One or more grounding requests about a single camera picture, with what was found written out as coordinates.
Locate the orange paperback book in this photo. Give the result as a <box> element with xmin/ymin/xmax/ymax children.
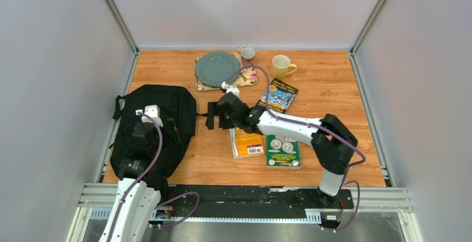
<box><xmin>229</xmin><ymin>127</ymin><xmax>265</xmax><ymax>159</ymax></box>

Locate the black student backpack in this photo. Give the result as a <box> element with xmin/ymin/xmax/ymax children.
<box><xmin>110</xmin><ymin>85</ymin><xmax>197</xmax><ymax>182</ymax></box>

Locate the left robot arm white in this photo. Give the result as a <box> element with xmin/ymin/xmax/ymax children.
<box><xmin>99</xmin><ymin>120</ymin><xmax>170</xmax><ymax>241</ymax></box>

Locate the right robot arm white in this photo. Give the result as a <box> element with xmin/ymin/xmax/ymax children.
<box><xmin>206</xmin><ymin>92</ymin><xmax>358</xmax><ymax>208</ymax></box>

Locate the floral placemat tray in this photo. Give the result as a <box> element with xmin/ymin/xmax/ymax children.
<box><xmin>194</xmin><ymin>52</ymin><xmax>258</xmax><ymax>91</ymax></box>

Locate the grey-green ceramic plate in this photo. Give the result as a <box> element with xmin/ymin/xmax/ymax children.
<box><xmin>195</xmin><ymin>52</ymin><xmax>240</xmax><ymax>88</ymax></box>

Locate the treehouse paperback book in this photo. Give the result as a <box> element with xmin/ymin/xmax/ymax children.
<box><xmin>257</xmin><ymin>78</ymin><xmax>298</xmax><ymax>113</ymax></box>

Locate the green coin book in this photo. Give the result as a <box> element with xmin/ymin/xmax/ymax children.
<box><xmin>266</xmin><ymin>135</ymin><xmax>301</xmax><ymax>169</ymax></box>

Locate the small pink floral cup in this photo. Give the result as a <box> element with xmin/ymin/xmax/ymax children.
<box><xmin>240</xmin><ymin>47</ymin><xmax>256</xmax><ymax>66</ymax></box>

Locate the yellow ceramic mug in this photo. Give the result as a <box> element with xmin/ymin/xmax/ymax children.
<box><xmin>272</xmin><ymin>55</ymin><xmax>297</xmax><ymax>80</ymax></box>

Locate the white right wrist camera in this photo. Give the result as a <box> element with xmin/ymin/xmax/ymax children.
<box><xmin>220</xmin><ymin>82</ymin><xmax>240</xmax><ymax>97</ymax></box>

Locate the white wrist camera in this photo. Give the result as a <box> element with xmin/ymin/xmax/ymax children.
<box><xmin>135</xmin><ymin>105</ymin><xmax>163</xmax><ymax>127</ymax></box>
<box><xmin>220</xmin><ymin>82</ymin><xmax>240</xmax><ymax>97</ymax></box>

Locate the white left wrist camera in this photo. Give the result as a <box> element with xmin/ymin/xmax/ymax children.
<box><xmin>135</xmin><ymin>105</ymin><xmax>163</xmax><ymax>127</ymax></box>

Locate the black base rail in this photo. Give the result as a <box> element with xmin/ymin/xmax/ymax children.
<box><xmin>164</xmin><ymin>185</ymin><xmax>355</xmax><ymax>219</ymax></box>

